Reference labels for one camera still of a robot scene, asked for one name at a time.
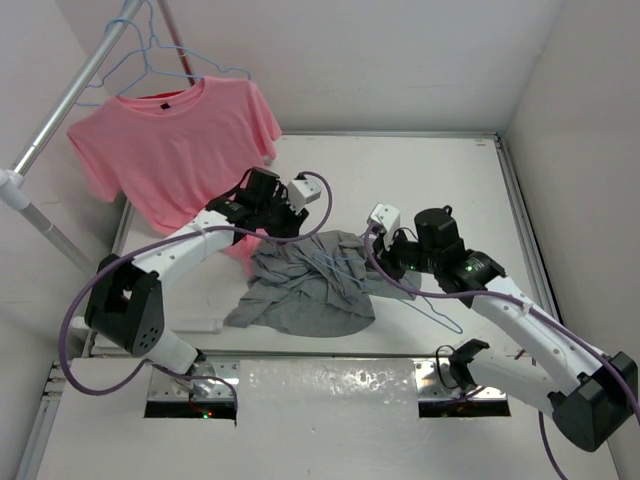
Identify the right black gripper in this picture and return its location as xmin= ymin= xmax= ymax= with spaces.
xmin=365 ymin=223 xmax=440 ymax=282

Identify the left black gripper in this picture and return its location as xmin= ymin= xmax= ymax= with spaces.
xmin=256 ymin=189 xmax=307 ymax=244

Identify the blue wire hanger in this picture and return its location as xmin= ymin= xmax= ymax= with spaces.
xmin=312 ymin=253 xmax=464 ymax=335
xmin=74 ymin=1 xmax=251 ymax=108

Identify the grey t shirt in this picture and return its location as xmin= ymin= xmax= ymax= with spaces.
xmin=224 ymin=230 xmax=416 ymax=338

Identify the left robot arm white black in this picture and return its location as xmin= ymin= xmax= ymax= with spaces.
xmin=84 ymin=167 xmax=321 ymax=375

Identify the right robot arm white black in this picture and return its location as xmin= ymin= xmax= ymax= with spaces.
xmin=364 ymin=204 xmax=639 ymax=452

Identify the pink t shirt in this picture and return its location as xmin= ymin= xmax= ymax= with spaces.
xmin=66 ymin=77 xmax=284 ymax=276

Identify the silver clothes rack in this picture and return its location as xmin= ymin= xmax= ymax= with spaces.
xmin=0 ymin=0 xmax=224 ymax=335

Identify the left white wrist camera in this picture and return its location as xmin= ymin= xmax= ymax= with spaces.
xmin=287 ymin=175 xmax=322 ymax=210

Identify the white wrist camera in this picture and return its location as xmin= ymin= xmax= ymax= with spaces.
xmin=287 ymin=175 xmax=322 ymax=210
xmin=367 ymin=203 xmax=401 ymax=234

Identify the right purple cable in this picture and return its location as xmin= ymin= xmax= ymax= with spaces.
xmin=363 ymin=222 xmax=640 ymax=480

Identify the purple cable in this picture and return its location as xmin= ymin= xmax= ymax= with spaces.
xmin=58 ymin=171 xmax=335 ymax=416
xmin=363 ymin=222 xmax=640 ymax=480

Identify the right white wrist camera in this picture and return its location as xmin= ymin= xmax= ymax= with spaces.
xmin=367 ymin=203 xmax=401 ymax=234

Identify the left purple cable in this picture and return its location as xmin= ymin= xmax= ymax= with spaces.
xmin=58 ymin=171 xmax=335 ymax=416

